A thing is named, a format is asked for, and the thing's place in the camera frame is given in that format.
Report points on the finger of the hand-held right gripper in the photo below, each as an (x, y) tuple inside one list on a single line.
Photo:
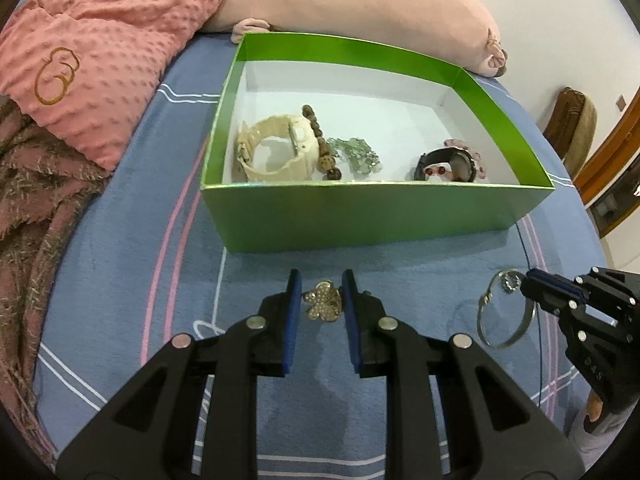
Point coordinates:
[(550, 281), (545, 297)]

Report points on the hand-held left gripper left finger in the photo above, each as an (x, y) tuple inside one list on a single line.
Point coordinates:
[(291, 330)]

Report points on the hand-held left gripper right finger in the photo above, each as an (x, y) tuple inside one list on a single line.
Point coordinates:
[(351, 330)]

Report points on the gold butterfly brooch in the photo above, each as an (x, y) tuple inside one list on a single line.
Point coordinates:
[(322, 302)]

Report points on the silver bangle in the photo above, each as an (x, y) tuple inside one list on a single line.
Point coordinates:
[(481, 327)]

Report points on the green cardboard box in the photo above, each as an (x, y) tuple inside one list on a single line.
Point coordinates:
[(350, 217)]

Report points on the black wrist watch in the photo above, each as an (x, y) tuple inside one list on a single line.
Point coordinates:
[(460, 165)]

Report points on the white wrist watch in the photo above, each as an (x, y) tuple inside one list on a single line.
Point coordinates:
[(305, 160)]

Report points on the person's right forearm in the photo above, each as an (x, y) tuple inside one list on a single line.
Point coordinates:
[(602, 437)]

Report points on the person's right hand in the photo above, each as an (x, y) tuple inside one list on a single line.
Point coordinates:
[(595, 410)]

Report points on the wooden furniture edge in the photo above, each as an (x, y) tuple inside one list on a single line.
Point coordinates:
[(617, 175)]

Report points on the olive cloth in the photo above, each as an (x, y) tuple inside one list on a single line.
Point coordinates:
[(582, 135)]

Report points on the carved wooden chair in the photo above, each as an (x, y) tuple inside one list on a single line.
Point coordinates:
[(557, 125)]

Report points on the pink brown woven scarf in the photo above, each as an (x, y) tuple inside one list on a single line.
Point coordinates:
[(45, 220)]

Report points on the pink plush pig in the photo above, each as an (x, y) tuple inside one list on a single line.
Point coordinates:
[(360, 0)]

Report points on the pink dotted bear pillow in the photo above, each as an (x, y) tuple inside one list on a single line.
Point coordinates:
[(110, 50)]

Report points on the wall socket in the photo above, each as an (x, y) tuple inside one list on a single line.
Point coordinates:
[(621, 102)]

